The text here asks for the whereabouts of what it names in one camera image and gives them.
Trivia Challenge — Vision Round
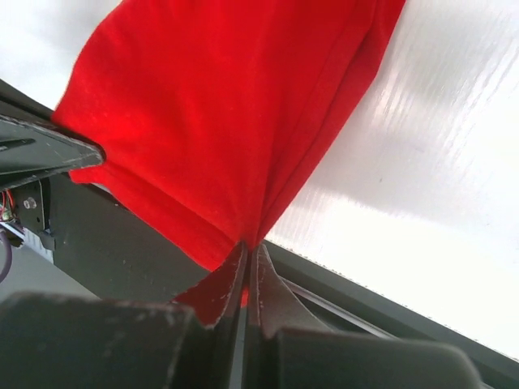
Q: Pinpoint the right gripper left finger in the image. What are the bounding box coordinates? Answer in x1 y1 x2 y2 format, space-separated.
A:
1 245 247 388

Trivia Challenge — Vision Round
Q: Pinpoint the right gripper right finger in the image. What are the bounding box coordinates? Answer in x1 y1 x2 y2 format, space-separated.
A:
242 246 481 388

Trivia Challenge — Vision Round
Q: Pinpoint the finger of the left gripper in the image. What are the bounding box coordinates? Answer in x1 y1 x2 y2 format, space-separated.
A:
1 114 104 190

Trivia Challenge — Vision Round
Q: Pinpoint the red t shirt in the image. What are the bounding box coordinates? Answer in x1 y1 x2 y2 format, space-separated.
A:
51 0 407 273

